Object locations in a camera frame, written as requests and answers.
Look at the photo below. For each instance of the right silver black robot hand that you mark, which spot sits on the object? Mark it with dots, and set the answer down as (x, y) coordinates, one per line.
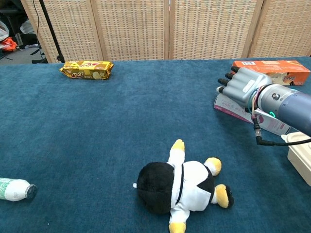
(243, 85)

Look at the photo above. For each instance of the white toothpaste box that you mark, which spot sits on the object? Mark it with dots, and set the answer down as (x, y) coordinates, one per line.
(230, 106)

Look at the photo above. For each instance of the orange cardboard box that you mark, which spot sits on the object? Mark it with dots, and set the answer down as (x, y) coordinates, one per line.
(281, 68)

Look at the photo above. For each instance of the beige takeaway food container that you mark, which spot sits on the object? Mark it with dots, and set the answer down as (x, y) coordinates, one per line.
(300, 157)

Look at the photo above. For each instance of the penguin plush toy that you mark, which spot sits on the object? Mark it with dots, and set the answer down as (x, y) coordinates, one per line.
(187, 187)

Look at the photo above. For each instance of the wicker folding screen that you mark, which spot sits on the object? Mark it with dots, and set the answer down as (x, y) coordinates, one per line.
(136, 29)

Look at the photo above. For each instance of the yellow biscuit packet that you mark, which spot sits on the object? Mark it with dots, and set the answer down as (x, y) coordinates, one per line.
(86, 70)

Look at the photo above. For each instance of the blue felt table cover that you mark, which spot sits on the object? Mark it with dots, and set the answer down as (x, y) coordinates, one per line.
(85, 126)

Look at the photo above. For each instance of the black tripod stand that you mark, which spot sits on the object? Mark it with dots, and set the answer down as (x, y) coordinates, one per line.
(49, 26)

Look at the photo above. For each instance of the orange plastic bag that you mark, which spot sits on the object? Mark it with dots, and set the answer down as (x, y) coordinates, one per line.
(8, 44)

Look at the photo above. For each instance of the small white bottle green label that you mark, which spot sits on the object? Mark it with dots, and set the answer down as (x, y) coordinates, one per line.
(14, 189)

